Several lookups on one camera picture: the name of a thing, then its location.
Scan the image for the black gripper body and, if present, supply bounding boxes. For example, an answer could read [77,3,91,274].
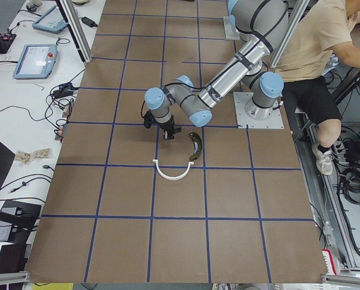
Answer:
[159,115,175,133]

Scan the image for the olive green brake shoe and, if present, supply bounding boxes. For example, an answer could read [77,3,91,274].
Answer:
[189,132,203,161]

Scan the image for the black power adapter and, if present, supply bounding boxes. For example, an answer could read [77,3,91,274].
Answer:
[80,16,98,28]

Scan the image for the near teach pendant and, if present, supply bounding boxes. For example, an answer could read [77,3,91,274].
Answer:
[13,44,58,80]

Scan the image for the teach pendant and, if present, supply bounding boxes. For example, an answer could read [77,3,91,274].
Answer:
[32,5,66,34]
[13,44,58,80]

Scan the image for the far teach pendant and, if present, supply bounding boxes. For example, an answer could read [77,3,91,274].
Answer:
[32,5,66,34]

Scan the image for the person in beige shirt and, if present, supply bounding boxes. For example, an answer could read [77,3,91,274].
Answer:
[275,1,360,175]

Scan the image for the white curved plastic bracket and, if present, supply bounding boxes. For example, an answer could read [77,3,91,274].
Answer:
[152,158,195,182]

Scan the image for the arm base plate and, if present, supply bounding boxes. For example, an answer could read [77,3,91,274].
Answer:
[223,16,240,40]
[233,92,284,129]

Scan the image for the aluminium frame post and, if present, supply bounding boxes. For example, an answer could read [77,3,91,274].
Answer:
[56,0,92,63]

